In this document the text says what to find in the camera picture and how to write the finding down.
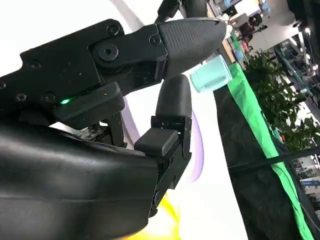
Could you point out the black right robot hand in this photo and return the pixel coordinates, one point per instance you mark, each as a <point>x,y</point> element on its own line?
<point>62,175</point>

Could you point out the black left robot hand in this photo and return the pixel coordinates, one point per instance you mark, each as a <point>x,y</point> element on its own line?
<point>195,7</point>

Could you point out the pale green mug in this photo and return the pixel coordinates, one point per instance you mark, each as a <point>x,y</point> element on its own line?
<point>212,75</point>

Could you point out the green cloth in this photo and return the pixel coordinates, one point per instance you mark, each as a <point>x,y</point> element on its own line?
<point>247,100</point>

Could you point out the green leafy plant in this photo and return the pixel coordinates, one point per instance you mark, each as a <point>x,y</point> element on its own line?
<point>275,95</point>

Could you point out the lilac plate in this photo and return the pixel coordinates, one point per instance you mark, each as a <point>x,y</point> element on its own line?
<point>198,150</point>

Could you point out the black backdrop cloth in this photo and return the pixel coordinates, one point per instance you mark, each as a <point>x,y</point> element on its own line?
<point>245,175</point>

